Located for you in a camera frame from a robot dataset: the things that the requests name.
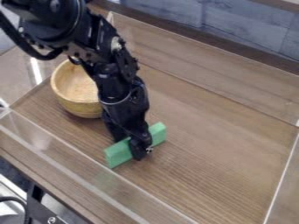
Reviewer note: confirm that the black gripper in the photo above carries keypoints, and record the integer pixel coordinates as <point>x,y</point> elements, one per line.
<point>124,118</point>

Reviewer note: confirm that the green rectangular stick block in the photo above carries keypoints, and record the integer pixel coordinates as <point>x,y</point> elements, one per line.
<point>118,153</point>

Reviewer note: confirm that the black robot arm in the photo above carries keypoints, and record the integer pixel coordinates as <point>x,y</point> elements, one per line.
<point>62,27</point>

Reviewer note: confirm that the wooden bowl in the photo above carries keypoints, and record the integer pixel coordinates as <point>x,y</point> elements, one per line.
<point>74,90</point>

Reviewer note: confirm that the clear acrylic tray walls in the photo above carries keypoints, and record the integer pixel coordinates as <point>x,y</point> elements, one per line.
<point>228,109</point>

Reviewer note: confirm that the black table frame bracket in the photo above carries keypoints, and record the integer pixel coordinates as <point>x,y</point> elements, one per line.
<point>37,211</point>

